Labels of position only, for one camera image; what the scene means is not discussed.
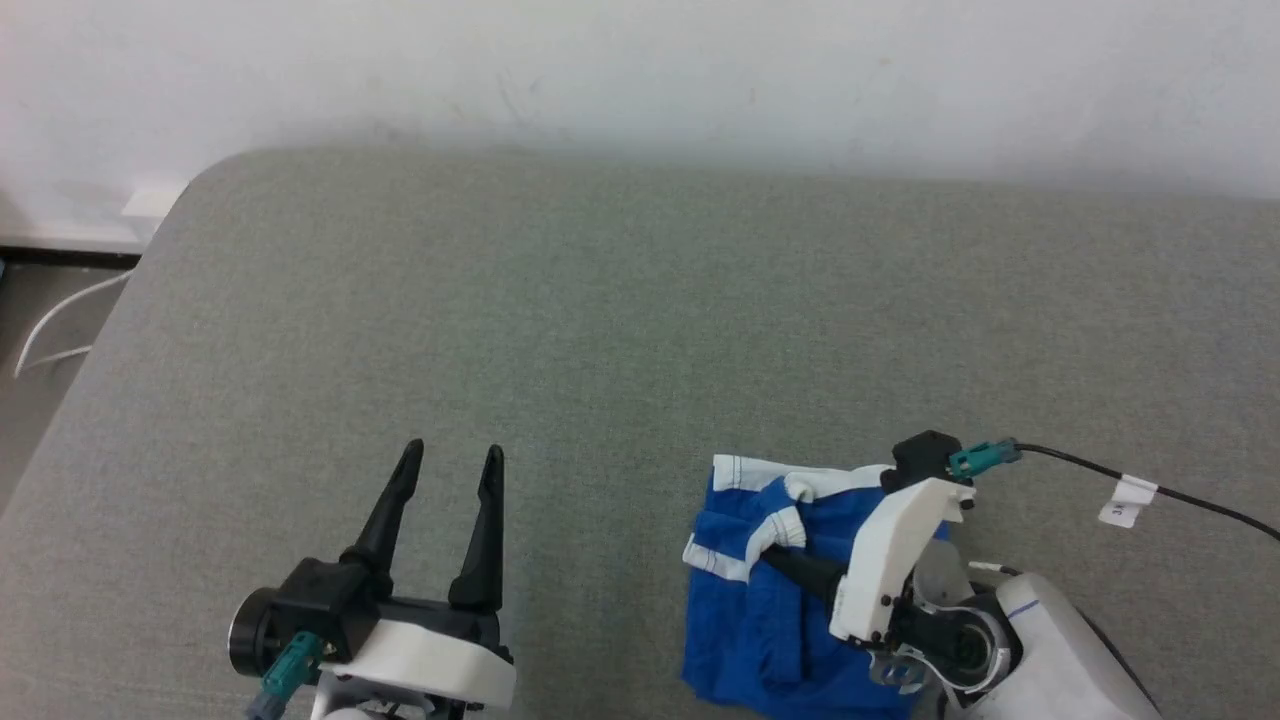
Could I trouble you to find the right teal-plug black cable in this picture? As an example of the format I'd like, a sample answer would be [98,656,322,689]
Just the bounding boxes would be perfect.
[948,438,1280,543]

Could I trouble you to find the left teal-plug black cable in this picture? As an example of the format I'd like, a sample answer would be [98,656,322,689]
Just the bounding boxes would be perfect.
[245,632,326,720]

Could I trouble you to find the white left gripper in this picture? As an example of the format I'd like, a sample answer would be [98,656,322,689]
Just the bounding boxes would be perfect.
[228,439,517,720]

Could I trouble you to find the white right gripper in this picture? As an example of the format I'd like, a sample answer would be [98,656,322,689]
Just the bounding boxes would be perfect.
[764,478,977,691]

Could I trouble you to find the black baseboard strip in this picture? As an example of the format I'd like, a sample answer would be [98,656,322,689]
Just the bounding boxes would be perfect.
[0,245,141,269]

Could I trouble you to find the teal-plug black cable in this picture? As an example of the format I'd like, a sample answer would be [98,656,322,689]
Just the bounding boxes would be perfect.
[948,438,1280,543]
[245,632,326,720]

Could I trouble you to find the blue white-trimmed shorts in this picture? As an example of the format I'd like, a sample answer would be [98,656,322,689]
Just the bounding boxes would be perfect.
[682,453,953,720]

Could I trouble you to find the white cable label tag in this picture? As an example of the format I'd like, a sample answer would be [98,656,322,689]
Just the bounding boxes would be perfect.
[1098,474,1159,529]

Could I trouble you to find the grey fabric sofa cushion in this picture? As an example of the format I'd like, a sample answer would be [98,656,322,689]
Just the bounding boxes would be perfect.
[0,148,1280,720]

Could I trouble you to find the white floor cable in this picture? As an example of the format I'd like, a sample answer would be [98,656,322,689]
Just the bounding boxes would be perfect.
[14,270,133,379]

